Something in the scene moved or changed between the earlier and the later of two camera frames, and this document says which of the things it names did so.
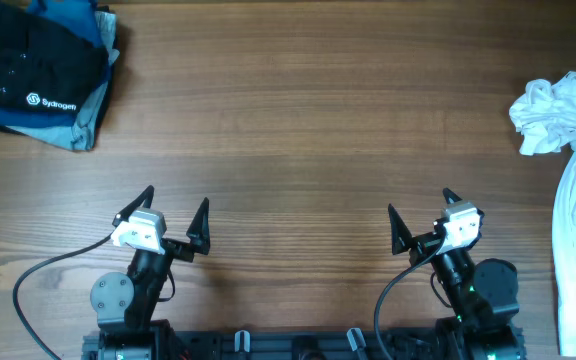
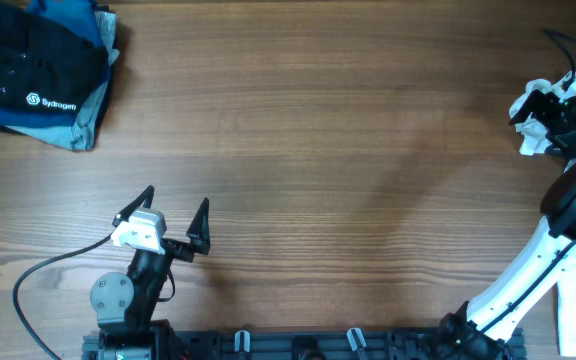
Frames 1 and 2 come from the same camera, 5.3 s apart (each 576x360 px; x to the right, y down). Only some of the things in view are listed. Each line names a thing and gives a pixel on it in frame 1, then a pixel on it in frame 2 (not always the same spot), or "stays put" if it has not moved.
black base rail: [246, 344] stays put
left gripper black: [197, 235] stays put
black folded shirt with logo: [32, 59] stays put
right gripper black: [425, 244] → [570, 143]
